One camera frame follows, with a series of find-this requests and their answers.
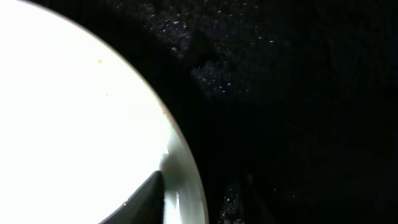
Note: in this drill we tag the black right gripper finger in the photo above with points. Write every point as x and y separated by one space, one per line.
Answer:
144 206

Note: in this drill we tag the green plate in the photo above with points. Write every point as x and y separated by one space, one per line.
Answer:
81 130

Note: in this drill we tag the round black tray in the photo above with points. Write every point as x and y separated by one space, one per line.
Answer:
289 107

